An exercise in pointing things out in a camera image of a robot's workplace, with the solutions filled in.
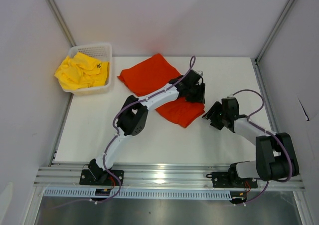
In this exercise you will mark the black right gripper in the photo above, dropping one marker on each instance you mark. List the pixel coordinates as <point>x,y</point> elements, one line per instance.
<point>216,106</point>

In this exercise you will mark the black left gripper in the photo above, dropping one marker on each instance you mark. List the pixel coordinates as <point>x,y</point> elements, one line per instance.
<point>200,98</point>

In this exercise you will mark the orange shorts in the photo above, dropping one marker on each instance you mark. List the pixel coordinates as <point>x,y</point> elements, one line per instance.
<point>153,74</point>

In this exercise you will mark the yellow shorts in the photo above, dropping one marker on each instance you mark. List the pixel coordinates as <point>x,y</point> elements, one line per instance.
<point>81,72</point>

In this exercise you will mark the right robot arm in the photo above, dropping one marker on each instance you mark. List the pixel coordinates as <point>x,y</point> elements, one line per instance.
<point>275,158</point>

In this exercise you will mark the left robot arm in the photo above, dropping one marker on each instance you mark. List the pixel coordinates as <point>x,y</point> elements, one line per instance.
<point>132,117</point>

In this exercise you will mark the white plastic basket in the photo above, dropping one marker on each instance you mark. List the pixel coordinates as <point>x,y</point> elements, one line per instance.
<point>102,52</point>

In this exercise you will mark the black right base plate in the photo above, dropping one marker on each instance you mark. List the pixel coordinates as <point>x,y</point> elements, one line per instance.
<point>228,180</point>

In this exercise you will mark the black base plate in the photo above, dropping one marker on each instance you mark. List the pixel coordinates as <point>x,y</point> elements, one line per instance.
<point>88,179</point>
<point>228,180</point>

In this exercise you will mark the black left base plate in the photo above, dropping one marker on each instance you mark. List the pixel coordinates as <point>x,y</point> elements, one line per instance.
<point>88,179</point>

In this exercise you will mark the right aluminium frame post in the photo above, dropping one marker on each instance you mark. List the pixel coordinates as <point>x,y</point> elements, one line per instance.
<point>275,30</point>

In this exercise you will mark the aluminium frame post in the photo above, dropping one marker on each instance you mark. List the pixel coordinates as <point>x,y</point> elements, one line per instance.
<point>61,22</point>
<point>275,30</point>

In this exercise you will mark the aluminium mounting rail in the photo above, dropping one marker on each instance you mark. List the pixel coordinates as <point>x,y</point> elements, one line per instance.
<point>136,176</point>

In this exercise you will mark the slotted cable duct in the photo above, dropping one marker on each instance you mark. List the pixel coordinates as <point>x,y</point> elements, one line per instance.
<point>92,193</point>

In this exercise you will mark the left aluminium frame post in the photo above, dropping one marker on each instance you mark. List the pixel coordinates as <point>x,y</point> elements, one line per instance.
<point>61,22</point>

